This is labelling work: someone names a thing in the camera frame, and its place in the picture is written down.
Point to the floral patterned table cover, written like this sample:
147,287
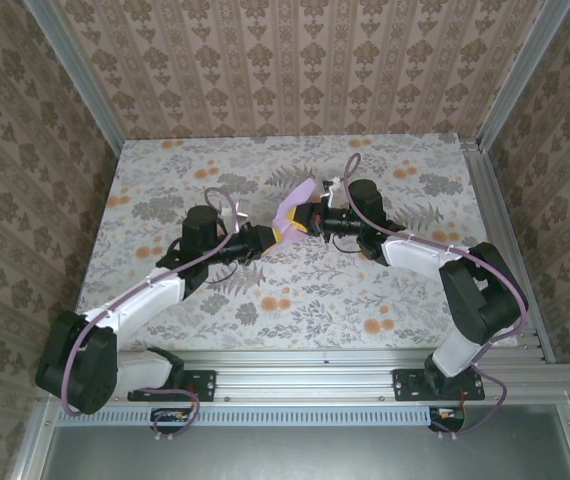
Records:
190,165

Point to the grey sheet metal panel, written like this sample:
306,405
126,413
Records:
290,455

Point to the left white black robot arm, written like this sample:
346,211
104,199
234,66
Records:
145,305

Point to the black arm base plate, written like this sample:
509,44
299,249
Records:
405,385
205,385

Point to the aluminium frame post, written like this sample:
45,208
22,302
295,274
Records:
519,75
83,80

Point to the aluminium side rail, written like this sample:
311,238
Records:
490,200

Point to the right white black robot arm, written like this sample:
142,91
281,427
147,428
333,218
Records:
410,252

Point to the long aluminium frame beam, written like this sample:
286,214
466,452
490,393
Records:
305,375

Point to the light purple paper sheet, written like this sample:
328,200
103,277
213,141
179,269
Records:
302,192

